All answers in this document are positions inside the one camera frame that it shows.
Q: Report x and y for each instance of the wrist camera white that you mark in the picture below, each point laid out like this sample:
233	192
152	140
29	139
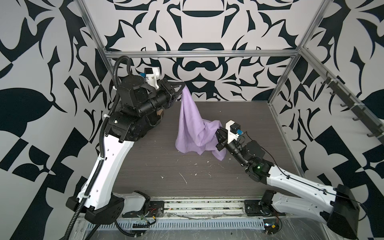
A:
234	131
152	75

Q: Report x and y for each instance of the wall hook rail grey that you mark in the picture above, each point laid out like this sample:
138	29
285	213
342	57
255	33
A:
352	103

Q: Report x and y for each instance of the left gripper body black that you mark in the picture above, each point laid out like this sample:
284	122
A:
163	98

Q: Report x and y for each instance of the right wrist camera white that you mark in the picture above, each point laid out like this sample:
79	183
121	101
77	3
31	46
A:
234	131

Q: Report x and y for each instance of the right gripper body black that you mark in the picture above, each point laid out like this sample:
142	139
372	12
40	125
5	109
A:
238	153

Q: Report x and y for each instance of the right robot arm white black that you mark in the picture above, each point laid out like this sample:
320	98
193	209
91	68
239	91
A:
335	207

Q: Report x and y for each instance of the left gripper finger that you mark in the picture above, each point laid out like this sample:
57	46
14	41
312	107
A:
175	87
174	96

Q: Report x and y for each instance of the green circuit board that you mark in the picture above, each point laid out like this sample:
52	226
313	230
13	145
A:
272	226

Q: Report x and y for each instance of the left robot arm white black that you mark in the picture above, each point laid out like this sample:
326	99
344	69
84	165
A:
123	128

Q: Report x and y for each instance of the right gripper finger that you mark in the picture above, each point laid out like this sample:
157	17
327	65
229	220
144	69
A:
221	133
221	145

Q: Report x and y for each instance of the purple cloth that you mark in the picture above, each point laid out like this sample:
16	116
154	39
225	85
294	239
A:
196	134

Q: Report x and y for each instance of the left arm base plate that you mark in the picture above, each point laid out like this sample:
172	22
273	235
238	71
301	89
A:
150	208

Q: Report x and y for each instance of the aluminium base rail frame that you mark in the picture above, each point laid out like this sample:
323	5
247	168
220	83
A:
204	207

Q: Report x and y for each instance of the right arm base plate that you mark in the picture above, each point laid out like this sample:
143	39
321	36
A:
259	208

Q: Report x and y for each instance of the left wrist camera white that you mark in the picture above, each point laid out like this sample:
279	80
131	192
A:
152	75

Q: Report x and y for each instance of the white slotted cable duct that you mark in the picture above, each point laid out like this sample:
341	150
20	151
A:
186	224

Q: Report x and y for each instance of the horizontal aluminium frame bar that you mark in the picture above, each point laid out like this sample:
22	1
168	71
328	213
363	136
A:
202	54

